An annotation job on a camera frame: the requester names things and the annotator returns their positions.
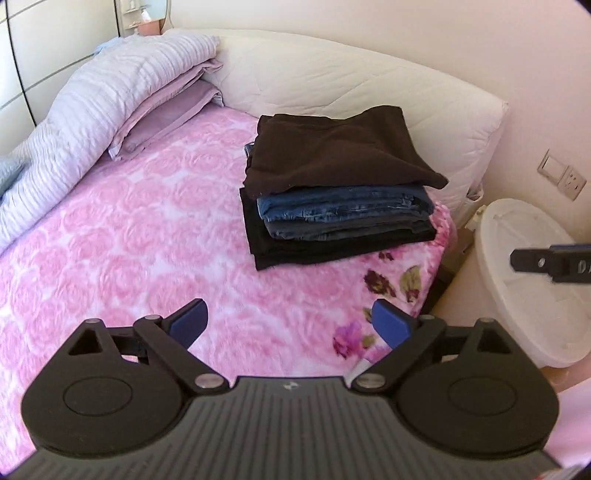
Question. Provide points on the white striped duvet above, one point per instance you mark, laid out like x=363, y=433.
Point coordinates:
x=84, y=117

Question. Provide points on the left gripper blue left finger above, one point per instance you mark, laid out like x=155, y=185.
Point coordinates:
x=188, y=323

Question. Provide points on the white padded headboard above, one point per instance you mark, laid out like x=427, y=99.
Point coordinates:
x=455, y=126

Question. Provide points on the pink pillow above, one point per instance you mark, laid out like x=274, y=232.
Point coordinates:
x=165, y=110

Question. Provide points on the bedside wall socket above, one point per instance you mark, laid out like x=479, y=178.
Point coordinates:
x=571, y=183

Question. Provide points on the white round side table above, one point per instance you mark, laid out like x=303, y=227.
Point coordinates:
x=550, y=321

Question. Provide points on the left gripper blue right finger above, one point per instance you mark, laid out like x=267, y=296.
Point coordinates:
x=392, y=324

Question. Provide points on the bedside wall switch plate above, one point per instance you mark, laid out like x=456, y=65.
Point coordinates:
x=551, y=168

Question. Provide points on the grey pillow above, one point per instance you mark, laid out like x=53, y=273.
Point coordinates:
x=10, y=169

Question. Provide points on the white wardrobe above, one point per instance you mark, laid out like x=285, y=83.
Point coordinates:
x=42, y=44

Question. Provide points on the folded blue jeans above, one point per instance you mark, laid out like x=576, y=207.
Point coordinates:
x=391, y=214

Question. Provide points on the pink floral blanket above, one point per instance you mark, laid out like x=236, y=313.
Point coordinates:
x=148, y=235

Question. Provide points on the dark brown shirt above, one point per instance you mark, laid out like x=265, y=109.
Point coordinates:
x=372, y=148

